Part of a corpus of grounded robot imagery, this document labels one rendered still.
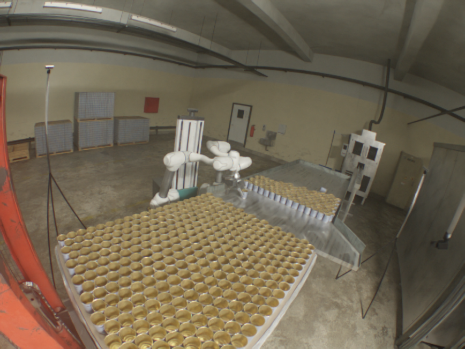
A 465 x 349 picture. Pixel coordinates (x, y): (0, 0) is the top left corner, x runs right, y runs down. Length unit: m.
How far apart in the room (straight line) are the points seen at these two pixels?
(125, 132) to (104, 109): 1.31
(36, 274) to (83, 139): 6.82
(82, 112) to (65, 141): 1.13
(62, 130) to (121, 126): 2.33
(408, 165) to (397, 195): 1.12
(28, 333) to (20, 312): 0.10
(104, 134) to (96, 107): 1.10
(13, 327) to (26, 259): 0.61
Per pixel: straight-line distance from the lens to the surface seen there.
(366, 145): 6.38
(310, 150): 8.12
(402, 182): 7.74
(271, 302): 1.08
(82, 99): 7.63
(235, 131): 9.61
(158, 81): 10.72
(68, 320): 1.53
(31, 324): 0.66
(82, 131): 7.74
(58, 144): 7.65
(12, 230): 1.12
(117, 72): 9.75
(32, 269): 1.26
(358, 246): 1.86
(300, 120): 8.23
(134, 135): 8.47
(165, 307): 0.95
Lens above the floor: 1.97
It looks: 19 degrees down
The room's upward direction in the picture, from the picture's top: 10 degrees clockwise
